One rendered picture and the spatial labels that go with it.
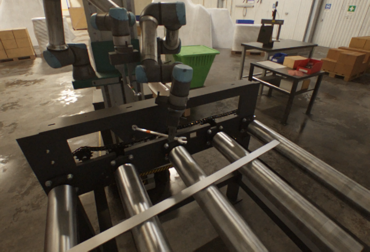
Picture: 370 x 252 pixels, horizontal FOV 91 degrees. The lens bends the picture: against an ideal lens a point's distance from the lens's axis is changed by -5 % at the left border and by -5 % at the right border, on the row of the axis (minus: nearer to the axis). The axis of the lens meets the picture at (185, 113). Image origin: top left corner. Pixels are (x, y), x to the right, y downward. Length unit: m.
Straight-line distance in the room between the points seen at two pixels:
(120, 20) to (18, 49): 8.15
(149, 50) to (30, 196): 2.00
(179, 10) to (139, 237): 1.00
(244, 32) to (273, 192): 6.90
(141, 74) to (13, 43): 8.25
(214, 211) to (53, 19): 1.22
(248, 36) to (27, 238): 7.36
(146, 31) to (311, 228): 1.06
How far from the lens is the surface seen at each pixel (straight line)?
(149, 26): 0.99
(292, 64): 3.47
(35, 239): 2.14
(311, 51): 5.24
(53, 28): 1.31
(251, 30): 7.57
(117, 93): 1.74
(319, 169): 1.18
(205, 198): 0.88
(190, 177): 0.94
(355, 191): 1.16
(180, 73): 0.71
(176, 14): 1.07
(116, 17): 0.90
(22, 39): 8.90
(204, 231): 1.82
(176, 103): 0.75
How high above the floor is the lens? 1.60
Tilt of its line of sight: 30 degrees down
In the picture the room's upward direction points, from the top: straight up
